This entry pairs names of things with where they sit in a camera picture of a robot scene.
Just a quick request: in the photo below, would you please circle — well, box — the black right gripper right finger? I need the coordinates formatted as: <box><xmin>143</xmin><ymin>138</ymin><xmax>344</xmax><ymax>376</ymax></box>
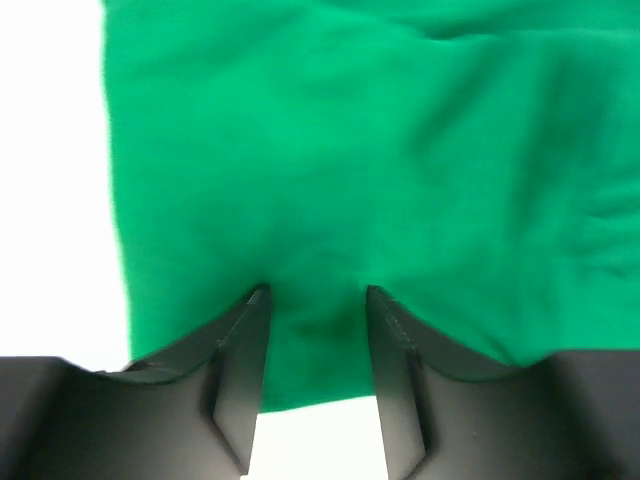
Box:
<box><xmin>366</xmin><ymin>286</ymin><xmax>639</xmax><ymax>480</ymax></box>

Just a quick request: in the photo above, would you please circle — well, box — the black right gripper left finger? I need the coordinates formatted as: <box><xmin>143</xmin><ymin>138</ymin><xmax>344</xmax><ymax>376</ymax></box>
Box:
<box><xmin>1</xmin><ymin>286</ymin><xmax>272</xmax><ymax>480</ymax></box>

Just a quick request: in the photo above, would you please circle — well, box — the green t shirt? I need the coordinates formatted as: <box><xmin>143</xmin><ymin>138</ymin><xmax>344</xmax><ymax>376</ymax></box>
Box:
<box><xmin>104</xmin><ymin>0</ymin><xmax>639</xmax><ymax>411</ymax></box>

